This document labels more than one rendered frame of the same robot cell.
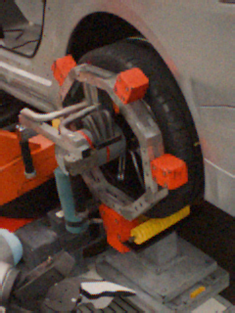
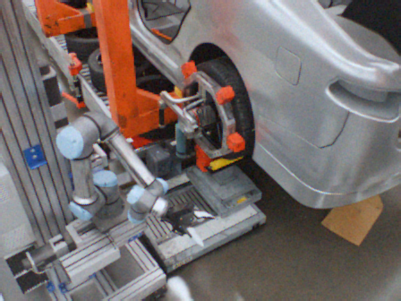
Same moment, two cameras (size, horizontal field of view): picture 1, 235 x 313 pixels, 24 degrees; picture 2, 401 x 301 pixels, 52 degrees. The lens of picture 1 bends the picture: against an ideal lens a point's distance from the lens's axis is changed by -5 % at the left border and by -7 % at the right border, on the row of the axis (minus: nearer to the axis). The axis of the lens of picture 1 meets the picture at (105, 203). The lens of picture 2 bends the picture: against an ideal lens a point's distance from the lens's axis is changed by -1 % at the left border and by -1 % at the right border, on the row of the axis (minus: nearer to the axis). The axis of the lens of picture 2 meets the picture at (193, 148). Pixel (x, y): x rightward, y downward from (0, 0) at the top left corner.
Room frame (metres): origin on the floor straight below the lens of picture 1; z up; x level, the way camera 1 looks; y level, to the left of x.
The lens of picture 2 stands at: (-0.41, 0.09, 2.44)
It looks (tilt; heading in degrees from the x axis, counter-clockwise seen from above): 41 degrees down; 359
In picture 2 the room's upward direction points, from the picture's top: straight up
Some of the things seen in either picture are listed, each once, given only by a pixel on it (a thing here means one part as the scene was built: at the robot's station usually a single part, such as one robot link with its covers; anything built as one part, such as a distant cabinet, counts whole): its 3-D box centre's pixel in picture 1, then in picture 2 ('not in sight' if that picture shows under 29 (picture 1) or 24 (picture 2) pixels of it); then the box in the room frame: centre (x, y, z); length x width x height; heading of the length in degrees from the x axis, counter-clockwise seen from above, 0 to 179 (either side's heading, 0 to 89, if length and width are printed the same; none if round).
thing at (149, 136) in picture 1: (107, 139); (206, 116); (1.74, -0.04, 0.85); 0.54 x 0.07 x 0.54; 30
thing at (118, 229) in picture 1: (129, 221); (209, 156); (1.76, -0.08, 0.48); 0.16 x 0.12 x 0.17; 120
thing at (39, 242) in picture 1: (69, 246); (174, 160); (1.97, 0.18, 0.26); 0.42 x 0.18 x 0.35; 120
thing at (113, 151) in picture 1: (89, 147); (196, 119); (1.71, 0.02, 0.85); 0.21 x 0.14 x 0.14; 120
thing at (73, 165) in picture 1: (80, 159); (192, 131); (1.49, 0.05, 0.93); 0.09 x 0.05 x 0.05; 120
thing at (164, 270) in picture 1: (160, 240); (224, 166); (1.83, -0.19, 0.32); 0.40 x 0.30 x 0.28; 30
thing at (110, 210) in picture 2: not in sight; (108, 201); (1.01, 0.48, 0.87); 0.15 x 0.15 x 0.10
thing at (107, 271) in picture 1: (162, 274); (223, 184); (1.83, -0.19, 0.13); 0.50 x 0.36 x 0.10; 30
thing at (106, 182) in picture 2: not in sight; (105, 185); (1.00, 0.49, 0.98); 0.13 x 0.12 x 0.14; 148
